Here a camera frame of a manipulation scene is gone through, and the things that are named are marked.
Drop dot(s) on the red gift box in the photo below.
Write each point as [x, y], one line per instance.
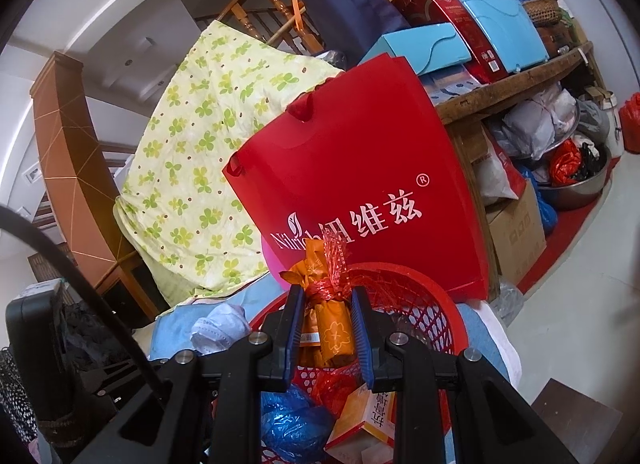
[440, 4]

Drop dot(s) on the brown wooden board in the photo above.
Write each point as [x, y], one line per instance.
[575, 414]

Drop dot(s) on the light blue blanket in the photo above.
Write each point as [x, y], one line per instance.
[175, 329]

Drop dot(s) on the orange wrapper with red mesh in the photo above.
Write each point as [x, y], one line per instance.
[332, 329]

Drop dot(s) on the green clover print quilt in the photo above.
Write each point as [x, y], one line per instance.
[200, 144]

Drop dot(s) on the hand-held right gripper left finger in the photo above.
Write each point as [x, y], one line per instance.
[295, 324]

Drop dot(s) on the wooden table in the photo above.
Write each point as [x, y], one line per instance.
[525, 79]

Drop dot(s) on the clear plastic bag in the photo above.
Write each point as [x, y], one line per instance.
[507, 304]

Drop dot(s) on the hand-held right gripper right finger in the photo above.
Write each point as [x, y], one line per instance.
[361, 334]

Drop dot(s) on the blue plastic storage bin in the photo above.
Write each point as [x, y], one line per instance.
[500, 29]

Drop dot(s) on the brown cardboard box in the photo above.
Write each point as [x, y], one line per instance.
[515, 234]

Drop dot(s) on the metal basin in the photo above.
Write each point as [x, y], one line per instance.
[575, 194]

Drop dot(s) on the orange red plastic bag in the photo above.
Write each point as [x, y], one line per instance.
[565, 164]

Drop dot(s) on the blue plastic wrapper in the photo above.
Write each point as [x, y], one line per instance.
[290, 424]

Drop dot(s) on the brown wooden pillar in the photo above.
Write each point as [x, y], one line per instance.
[75, 144]

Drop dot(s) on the red paper shopping bag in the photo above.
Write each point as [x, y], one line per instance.
[360, 169]

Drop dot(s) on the white and red sack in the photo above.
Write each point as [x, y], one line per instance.
[500, 174]

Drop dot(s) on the white plastic bag bundle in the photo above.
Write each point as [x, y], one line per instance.
[540, 119]

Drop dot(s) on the red floor mat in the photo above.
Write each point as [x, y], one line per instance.
[565, 244]

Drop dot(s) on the black floral garment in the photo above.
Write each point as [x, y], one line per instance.
[12, 409]

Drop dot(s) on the woven basket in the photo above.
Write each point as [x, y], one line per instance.
[542, 9]

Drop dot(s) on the red plastic mesh basket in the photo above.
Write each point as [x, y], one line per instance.
[430, 304]

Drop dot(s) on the orange white medicine box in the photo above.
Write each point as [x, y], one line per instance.
[360, 424]

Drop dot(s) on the light blue cardboard box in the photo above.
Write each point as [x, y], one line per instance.
[415, 44]

